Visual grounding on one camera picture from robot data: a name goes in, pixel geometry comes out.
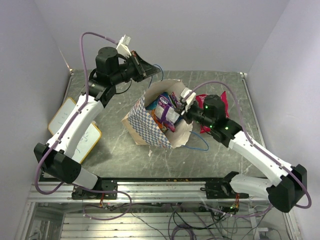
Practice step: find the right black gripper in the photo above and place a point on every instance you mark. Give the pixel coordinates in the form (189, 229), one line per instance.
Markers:
(182, 111)

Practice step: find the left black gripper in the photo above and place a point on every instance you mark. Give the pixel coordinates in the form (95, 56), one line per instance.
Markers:
(147, 69)

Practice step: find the purple snack packet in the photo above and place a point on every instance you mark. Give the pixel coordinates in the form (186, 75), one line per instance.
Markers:
(165, 113)

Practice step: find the red chips bag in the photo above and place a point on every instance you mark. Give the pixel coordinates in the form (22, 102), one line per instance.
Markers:
(200, 100)

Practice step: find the blue checkered paper bag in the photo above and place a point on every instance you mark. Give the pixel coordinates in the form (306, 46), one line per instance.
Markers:
(142, 124)

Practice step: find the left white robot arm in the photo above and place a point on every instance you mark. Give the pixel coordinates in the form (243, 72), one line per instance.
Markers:
(55, 156)

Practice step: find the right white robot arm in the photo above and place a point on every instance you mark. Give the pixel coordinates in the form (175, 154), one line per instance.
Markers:
(284, 185)

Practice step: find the blue snack bag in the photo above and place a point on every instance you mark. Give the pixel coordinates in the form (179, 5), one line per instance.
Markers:
(152, 105)

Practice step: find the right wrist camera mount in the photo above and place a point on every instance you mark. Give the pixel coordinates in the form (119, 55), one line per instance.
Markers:
(187, 98)

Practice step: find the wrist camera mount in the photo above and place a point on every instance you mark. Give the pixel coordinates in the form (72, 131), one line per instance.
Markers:
(122, 46)
(187, 98)

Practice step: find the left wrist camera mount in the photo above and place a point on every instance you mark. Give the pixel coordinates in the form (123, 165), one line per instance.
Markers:
(122, 46)

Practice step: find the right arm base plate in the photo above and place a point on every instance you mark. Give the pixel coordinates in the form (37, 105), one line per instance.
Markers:
(218, 188)

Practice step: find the aluminium frame rail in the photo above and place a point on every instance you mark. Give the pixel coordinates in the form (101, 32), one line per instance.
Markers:
(140, 192)

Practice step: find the small whiteboard yellow frame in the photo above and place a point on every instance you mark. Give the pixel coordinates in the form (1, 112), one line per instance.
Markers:
(82, 140)

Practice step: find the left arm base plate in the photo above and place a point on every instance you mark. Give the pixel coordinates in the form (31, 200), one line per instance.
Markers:
(104, 188)

